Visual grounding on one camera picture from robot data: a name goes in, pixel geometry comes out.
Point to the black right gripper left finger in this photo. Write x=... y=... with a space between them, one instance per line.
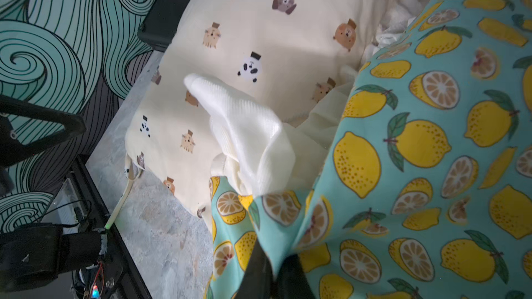
x=257 y=281

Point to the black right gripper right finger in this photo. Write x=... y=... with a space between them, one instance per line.
x=291 y=282

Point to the green lemon print pillow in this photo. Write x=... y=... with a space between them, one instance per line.
x=426 y=189

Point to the cream animal print pillow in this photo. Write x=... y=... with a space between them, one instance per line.
x=286 y=54

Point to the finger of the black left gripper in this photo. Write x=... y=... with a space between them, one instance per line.
x=27 y=129

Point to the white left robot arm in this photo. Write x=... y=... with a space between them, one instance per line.
x=35 y=255

